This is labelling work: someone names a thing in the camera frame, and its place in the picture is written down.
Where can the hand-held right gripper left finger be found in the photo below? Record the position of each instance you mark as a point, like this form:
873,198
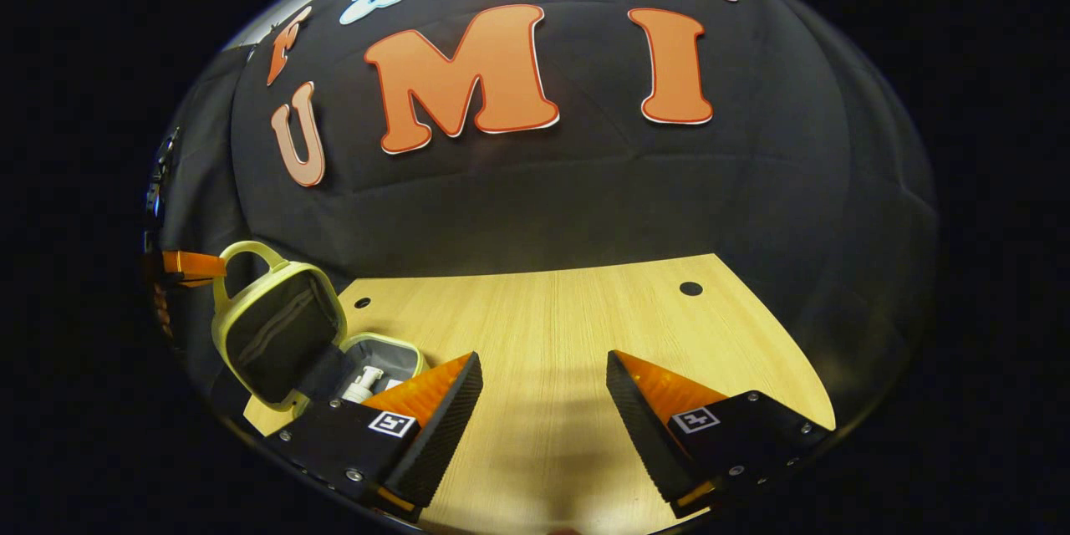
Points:
447,426

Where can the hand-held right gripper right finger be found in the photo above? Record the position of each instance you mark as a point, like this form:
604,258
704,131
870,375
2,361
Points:
639,426

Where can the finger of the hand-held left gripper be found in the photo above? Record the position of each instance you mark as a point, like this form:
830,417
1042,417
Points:
163,313
196,266

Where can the white pump bottle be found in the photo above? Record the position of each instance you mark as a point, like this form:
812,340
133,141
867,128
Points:
361,386

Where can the pale yellow small suitcase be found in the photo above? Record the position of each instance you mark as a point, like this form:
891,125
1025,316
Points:
276,334

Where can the black backdrop cloth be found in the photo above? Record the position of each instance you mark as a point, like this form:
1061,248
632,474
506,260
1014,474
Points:
585,201

